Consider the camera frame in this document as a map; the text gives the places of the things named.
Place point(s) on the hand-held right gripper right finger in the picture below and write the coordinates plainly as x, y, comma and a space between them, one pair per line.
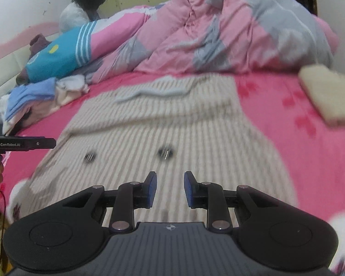
189, 191

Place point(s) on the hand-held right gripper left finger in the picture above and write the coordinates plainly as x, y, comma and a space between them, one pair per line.
152, 191

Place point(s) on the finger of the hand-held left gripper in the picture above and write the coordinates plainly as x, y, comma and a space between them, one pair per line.
50, 143

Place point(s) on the beige white checked jacket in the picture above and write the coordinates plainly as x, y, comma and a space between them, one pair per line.
175, 120

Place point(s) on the pile of blue white clothes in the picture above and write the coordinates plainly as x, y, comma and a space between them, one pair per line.
66, 99

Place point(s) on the white cloth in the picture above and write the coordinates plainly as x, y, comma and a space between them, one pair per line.
72, 83

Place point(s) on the blue pink cartoon pillow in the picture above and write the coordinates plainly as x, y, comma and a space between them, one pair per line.
54, 60

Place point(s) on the pink white headboard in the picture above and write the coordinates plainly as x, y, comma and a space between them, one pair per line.
5, 51

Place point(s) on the maroon garment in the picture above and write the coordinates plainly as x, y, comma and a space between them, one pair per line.
38, 41

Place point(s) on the pink grey quilt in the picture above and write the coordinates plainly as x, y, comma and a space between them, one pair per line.
233, 28

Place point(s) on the folded cream garment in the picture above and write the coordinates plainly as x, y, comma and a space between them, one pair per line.
327, 92

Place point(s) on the plain pink pillow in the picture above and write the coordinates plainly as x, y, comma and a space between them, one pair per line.
329, 34

